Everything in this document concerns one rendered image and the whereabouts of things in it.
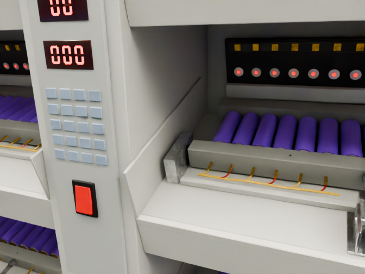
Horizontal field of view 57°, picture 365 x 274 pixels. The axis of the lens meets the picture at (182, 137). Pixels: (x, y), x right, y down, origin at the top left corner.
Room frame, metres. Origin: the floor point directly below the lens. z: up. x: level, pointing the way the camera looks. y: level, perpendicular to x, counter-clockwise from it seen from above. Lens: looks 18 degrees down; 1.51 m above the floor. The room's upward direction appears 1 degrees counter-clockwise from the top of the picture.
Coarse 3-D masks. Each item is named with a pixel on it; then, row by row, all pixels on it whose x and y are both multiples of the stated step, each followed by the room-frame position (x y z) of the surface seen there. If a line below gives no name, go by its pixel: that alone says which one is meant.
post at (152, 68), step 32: (128, 32) 0.27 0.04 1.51; (160, 32) 0.32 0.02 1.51; (192, 32) 0.39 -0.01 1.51; (32, 64) 0.29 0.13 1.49; (128, 64) 0.26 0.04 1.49; (160, 64) 0.31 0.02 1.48; (192, 64) 0.39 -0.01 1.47; (128, 96) 0.26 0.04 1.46; (160, 96) 0.31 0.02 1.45; (128, 128) 0.26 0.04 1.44; (128, 160) 0.26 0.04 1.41; (128, 224) 0.26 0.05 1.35; (64, 256) 0.29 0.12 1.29; (128, 256) 0.26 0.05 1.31; (160, 256) 0.30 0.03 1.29
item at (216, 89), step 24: (216, 24) 0.44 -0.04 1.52; (240, 24) 0.42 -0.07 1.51; (264, 24) 0.41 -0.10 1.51; (288, 24) 0.40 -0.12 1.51; (312, 24) 0.39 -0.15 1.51; (336, 24) 0.38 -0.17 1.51; (360, 24) 0.37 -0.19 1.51; (216, 48) 0.44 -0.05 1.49; (216, 72) 0.44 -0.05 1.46; (216, 96) 0.44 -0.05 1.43
